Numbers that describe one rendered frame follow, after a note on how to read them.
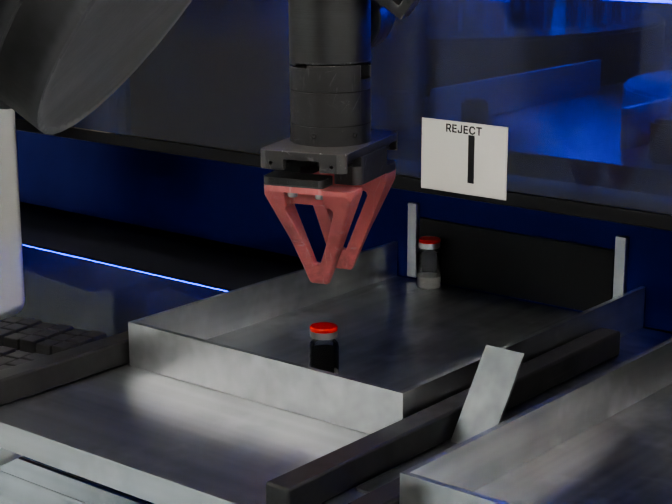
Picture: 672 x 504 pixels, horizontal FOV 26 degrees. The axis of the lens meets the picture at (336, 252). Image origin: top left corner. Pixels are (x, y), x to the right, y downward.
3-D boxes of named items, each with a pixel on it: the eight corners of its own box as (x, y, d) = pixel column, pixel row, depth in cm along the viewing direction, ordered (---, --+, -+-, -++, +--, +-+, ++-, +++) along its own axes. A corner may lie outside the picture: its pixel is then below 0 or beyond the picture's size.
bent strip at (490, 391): (485, 426, 99) (487, 344, 98) (522, 437, 97) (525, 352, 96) (355, 490, 89) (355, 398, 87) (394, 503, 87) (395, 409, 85)
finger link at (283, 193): (390, 271, 106) (390, 144, 104) (351, 296, 100) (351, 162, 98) (305, 262, 109) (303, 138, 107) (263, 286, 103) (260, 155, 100)
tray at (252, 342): (393, 277, 138) (394, 241, 137) (643, 327, 122) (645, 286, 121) (129, 365, 112) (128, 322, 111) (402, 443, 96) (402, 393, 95)
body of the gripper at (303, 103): (399, 156, 107) (400, 54, 105) (344, 182, 98) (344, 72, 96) (318, 150, 109) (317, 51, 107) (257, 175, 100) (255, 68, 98)
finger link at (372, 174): (397, 265, 108) (398, 140, 106) (360, 290, 102) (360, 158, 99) (314, 257, 111) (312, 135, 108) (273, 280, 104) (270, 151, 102)
